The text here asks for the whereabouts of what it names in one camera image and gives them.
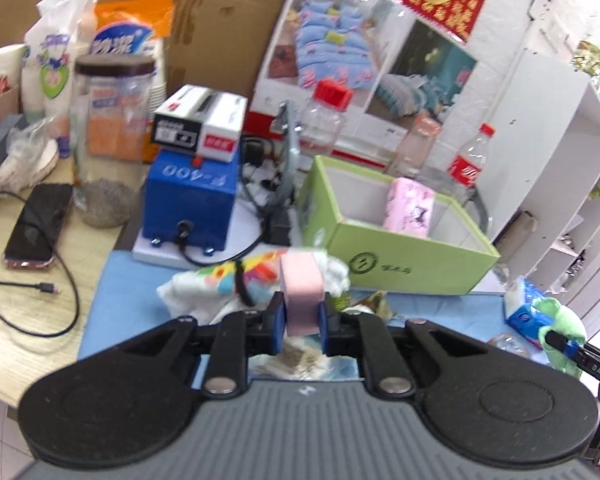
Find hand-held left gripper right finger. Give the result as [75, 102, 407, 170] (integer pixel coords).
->
[317, 305, 486, 401]

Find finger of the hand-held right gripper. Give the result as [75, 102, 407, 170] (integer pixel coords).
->
[544, 329, 588, 361]

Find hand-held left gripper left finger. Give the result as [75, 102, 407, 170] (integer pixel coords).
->
[115, 291, 287, 401]

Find green plush toy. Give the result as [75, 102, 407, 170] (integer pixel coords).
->
[530, 297, 588, 378]

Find green cardboard box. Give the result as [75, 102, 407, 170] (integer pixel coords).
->
[297, 155, 502, 296]

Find dark floral pouch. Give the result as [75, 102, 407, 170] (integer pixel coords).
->
[330, 290, 396, 322]

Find blue tissue pack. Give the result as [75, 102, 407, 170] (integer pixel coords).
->
[502, 276, 551, 348]

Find crumpled clear plastic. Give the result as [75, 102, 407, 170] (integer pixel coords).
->
[487, 332, 531, 358]

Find pink printed tissue pack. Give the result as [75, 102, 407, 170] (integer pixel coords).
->
[382, 177, 436, 237]

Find blue sealing machine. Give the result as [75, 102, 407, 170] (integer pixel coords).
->
[132, 147, 243, 266]

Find blue table mat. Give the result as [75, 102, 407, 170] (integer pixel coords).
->
[77, 250, 546, 391]

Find grey curved metal bar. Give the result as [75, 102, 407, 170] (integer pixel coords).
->
[462, 187, 493, 236]

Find pink glass bottle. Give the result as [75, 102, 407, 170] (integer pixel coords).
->
[387, 112, 443, 181]

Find cola bottle with red label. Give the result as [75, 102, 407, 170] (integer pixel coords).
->
[445, 124, 496, 201]

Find clear bottle with red cap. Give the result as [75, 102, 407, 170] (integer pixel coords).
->
[300, 80, 353, 161]

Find white shelf unit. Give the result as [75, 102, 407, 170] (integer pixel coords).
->
[480, 47, 600, 311]

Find black and white carton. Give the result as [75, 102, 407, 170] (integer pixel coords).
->
[150, 85, 248, 163]

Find clear jar with dark lid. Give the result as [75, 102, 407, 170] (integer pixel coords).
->
[70, 54, 157, 227]

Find black smartphone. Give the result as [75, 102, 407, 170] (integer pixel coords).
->
[2, 183, 75, 272]

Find teal grey bedding poster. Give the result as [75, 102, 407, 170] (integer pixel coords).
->
[365, 20, 481, 171]

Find blue cartoon bedding poster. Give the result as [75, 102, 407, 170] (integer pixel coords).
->
[255, 0, 416, 116]

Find bagged paper plates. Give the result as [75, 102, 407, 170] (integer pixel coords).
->
[0, 137, 61, 193]

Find large brown cardboard box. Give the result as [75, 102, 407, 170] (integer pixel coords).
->
[0, 0, 311, 116]

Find orange paper cup pack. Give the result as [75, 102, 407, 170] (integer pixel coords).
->
[92, 0, 176, 106]

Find bag of paper cups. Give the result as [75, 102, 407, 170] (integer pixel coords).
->
[22, 0, 101, 158]

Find white paper cup stack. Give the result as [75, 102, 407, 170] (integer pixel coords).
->
[0, 44, 28, 93]

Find black machine power cable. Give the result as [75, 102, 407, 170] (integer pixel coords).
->
[175, 220, 291, 268]

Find grey metal handle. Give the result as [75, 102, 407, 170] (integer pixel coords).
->
[270, 101, 306, 211]

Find black charging cable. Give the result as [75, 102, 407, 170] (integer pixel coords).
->
[0, 190, 81, 338]

